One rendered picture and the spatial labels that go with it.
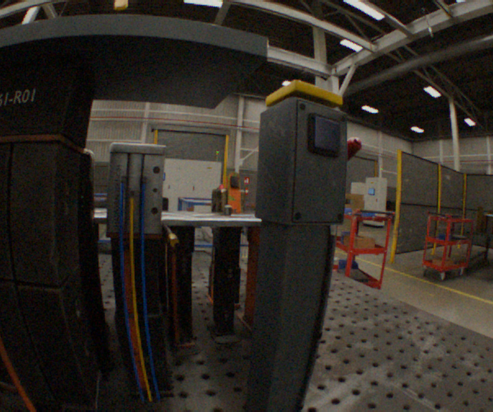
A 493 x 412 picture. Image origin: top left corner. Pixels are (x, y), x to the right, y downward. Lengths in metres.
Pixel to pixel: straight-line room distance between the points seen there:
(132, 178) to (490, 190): 7.34
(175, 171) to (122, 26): 8.25
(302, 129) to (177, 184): 8.19
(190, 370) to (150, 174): 0.38
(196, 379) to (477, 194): 7.35
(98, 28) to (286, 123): 0.17
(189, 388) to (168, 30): 0.50
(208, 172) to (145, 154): 8.20
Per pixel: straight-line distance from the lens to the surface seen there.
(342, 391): 0.53
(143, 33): 0.17
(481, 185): 7.47
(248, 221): 0.50
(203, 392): 0.50
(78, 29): 0.18
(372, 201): 10.71
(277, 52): 4.56
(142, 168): 0.34
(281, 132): 0.23
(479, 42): 10.64
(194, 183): 8.44
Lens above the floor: 1.05
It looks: 3 degrees down
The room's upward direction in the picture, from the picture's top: 3 degrees clockwise
